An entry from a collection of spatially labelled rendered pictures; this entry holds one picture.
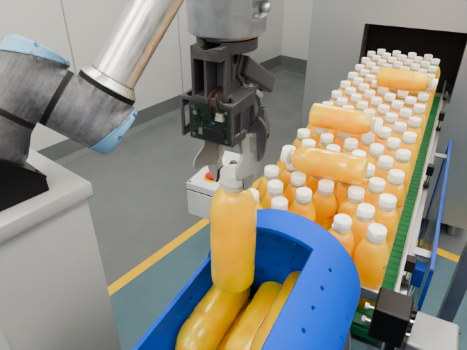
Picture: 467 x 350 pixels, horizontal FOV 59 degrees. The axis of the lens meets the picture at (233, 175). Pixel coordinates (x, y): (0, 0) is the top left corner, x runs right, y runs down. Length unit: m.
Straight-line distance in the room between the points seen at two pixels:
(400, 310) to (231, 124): 0.60
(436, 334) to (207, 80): 0.84
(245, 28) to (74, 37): 3.10
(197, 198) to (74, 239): 0.35
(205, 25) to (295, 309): 0.39
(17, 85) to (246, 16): 0.70
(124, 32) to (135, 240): 1.76
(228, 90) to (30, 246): 0.76
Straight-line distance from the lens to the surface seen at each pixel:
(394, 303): 0.94
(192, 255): 2.46
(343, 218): 0.94
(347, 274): 0.72
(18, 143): 1.07
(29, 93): 1.05
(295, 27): 5.57
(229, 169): 0.59
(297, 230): 0.70
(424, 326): 1.12
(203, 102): 0.47
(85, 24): 3.56
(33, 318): 1.24
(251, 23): 0.46
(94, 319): 1.39
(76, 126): 1.05
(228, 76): 0.47
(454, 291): 1.33
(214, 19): 0.45
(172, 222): 2.72
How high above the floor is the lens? 1.67
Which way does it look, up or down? 32 degrees down
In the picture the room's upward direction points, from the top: straight up
